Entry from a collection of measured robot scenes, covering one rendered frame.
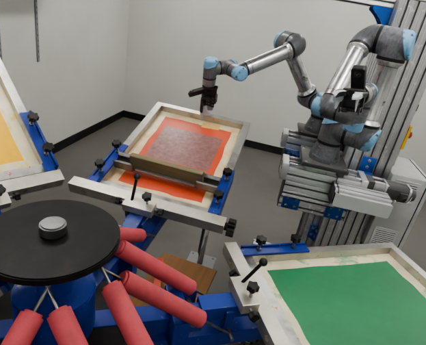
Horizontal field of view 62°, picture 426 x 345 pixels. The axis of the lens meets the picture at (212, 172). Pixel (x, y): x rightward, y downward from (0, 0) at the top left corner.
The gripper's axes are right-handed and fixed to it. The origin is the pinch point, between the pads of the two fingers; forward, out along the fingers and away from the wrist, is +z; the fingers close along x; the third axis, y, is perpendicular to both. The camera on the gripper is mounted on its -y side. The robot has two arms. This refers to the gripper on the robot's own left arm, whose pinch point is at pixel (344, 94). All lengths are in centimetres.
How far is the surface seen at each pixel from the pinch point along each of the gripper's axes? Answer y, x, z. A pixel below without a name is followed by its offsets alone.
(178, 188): 52, 67, 0
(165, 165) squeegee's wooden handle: 41, 72, 3
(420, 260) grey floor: 175, -40, -237
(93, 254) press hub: 32, 29, 76
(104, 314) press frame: 61, 39, 67
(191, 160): 45, 75, -20
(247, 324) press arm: 74, 10, 32
